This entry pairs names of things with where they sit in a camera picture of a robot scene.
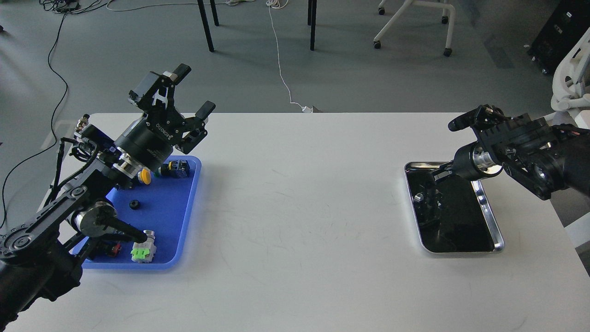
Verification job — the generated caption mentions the white chair base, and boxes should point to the white chair base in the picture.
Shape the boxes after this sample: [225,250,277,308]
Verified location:
[372,0,457,58]

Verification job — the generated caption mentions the black table leg left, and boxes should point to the black table leg left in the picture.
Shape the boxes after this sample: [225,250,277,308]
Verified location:
[197,0,219,53]

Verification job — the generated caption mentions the small black gear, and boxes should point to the small black gear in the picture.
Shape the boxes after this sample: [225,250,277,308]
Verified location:
[129,200,141,210]

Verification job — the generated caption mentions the black equipment case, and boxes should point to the black equipment case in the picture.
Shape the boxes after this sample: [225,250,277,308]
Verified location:
[527,0,590,74]

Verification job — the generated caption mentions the silver metal tray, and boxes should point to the silver metal tray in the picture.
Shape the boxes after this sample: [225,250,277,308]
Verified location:
[404,162,505,256]

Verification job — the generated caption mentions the blue plastic tray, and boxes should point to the blue plastic tray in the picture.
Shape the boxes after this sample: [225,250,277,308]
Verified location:
[82,155,201,270]

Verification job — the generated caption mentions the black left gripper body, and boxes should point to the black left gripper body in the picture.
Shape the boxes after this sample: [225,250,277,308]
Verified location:
[115,108,187,171]

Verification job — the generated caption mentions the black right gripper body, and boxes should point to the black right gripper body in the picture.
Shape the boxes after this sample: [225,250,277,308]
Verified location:
[452,142,503,181]

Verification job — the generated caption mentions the yellow push button switch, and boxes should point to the yellow push button switch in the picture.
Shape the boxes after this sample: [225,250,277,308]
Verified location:
[135,168,152,185]

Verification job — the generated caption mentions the green push button switch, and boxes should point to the green push button switch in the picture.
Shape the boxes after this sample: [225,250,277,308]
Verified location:
[154,160,190,178]

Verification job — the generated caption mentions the white floor cable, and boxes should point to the white floor cable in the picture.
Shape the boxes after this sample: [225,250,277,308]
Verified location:
[106,0,314,113]

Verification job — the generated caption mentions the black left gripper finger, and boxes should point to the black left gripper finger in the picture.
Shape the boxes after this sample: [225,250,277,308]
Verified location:
[128,63,192,115]
[175,101,216,154]

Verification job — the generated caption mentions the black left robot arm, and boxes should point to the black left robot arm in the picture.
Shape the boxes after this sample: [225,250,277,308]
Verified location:
[0,64,215,330]

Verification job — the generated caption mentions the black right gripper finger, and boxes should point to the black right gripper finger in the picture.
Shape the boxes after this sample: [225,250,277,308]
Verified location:
[429,161,454,180]

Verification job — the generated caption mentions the black floor cable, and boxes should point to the black floor cable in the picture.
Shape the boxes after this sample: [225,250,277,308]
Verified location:
[0,0,106,229]

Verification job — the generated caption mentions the black table leg right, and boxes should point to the black table leg right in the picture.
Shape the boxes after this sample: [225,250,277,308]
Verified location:
[307,0,318,51]

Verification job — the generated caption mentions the silver green selector switch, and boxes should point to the silver green selector switch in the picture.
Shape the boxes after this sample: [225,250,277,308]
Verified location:
[130,230,157,263]

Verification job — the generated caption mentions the white office chair right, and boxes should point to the white office chair right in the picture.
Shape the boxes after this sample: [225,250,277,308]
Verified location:
[550,31,590,129]

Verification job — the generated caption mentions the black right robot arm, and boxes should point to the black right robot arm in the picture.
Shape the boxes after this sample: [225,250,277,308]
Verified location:
[430,105,590,200]

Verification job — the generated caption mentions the red push button switch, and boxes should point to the red push button switch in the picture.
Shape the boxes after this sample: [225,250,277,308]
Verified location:
[97,241,122,258]

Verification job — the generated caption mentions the black table leg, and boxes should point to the black table leg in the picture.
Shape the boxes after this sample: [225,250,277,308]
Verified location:
[307,0,318,51]
[197,0,219,53]

